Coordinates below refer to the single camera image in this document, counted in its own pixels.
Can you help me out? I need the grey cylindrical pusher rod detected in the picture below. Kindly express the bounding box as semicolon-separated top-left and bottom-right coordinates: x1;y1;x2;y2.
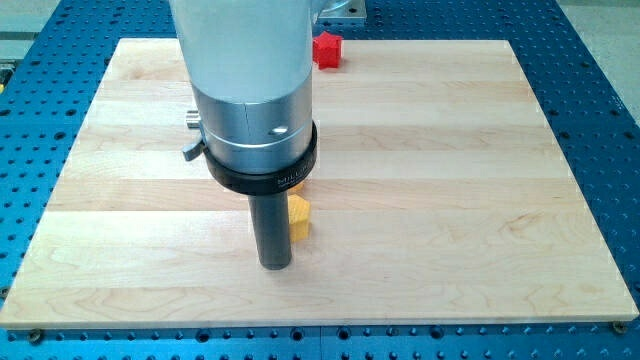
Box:
249;192;292;270

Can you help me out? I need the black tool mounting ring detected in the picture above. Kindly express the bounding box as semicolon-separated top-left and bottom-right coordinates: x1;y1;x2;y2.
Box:
203;121;318;196

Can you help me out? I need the yellow hexagon block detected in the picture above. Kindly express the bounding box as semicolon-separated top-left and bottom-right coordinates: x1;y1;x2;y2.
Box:
287;183;311;243

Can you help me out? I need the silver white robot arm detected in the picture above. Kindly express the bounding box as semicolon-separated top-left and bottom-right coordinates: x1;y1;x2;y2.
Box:
169;0;324;270

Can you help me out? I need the light wooden board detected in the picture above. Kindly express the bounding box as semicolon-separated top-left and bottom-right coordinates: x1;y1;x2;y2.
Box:
1;39;638;329

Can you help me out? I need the left board clamp screw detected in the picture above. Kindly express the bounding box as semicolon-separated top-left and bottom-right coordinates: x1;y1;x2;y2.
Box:
26;329;44;345

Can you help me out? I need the board clamp screw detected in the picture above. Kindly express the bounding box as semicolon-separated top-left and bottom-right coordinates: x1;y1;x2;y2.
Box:
26;329;44;345
611;321;628;335

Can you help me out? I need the right board clamp screw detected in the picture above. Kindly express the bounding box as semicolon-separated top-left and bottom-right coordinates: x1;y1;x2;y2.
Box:
611;321;628;335

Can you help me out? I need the red star block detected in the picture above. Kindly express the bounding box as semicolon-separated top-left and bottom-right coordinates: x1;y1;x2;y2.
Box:
312;31;343;70

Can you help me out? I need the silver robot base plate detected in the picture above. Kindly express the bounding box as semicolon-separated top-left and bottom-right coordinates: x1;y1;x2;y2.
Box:
317;0;367;25

